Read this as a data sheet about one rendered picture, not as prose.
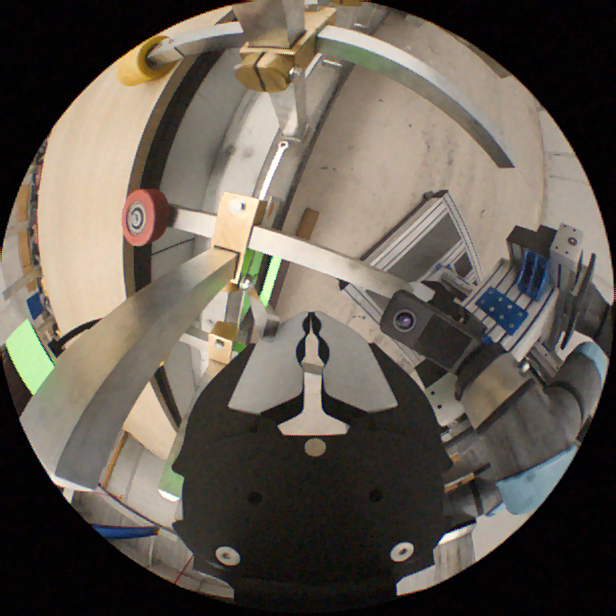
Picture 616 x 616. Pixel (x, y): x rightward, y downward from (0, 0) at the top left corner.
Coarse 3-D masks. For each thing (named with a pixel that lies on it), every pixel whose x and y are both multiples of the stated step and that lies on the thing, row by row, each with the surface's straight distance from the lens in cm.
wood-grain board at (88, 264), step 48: (96, 96) 62; (144, 96) 39; (48, 144) 101; (96, 144) 47; (144, 144) 34; (48, 192) 81; (96, 192) 42; (48, 240) 82; (96, 240) 42; (48, 288) 103; (96, 288) 48; (144, 432) 143
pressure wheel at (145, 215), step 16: (144, 192) 29; (160, 192) 30; (128, 208) 31; (144, 208) 29; (160, 208) 28; (128, 224) 32; (144, 224) 29; (160, 224) 28; (128, 240) 32; (144, 240) 29
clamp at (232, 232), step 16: (224, 192) 25; (224, 208) 25; (256, 208) 24; (224, 224) 25; (240, 224) 24; (256, 224) 26; (224, 240) 25; (240, 240) 24; (240, 256) 25; (240, 272) 26; (224, 288) 27
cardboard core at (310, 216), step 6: (306, 210) 103; (312, 210) 102; (306, 216) 102; (312, 216) 102; (300, 222) 106; (306, 222) 102; (312, 222) 103; (300, 228) 103; (306, 228) 102; (312, 228) 104; (300, 234) 103; (306, 234) 103
